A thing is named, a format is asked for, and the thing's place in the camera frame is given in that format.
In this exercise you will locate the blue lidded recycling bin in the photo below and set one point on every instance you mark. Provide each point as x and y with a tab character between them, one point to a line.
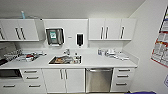
140	92

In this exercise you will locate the grey paper towel dispenser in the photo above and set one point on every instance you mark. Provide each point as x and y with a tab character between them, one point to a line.
54	36

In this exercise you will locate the blue dish soap bottle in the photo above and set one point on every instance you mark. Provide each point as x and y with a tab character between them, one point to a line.
99	52

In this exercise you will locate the stainless steel sink basin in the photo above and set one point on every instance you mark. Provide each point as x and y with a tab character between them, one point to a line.
65	60

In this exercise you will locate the black soap dispenser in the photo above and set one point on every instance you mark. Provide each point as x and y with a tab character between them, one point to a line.
80	39

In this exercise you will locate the stainless steel dishwasher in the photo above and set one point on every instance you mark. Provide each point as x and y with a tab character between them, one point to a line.
99	80

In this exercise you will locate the black microwave oven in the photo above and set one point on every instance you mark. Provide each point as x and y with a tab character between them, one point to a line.
10	74

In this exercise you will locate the small white bottle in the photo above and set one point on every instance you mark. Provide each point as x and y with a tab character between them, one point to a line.
103	53

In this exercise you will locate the white wall cabinet three doors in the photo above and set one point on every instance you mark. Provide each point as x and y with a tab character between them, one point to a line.
111	29

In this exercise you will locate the white base cabinet with doors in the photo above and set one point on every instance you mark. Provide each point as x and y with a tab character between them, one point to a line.
63	80

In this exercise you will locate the red white wall poster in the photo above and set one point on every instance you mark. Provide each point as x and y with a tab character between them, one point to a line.
160	43

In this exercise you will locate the teal bottle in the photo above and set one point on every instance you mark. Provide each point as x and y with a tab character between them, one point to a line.
23	15

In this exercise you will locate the chrome sink faucet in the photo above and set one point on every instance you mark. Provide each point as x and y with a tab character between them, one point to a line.
67	52

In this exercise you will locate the white mug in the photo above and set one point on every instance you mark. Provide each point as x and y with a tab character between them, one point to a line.
77	58

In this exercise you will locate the orange sponge container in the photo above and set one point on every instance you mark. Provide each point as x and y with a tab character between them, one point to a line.
59	60

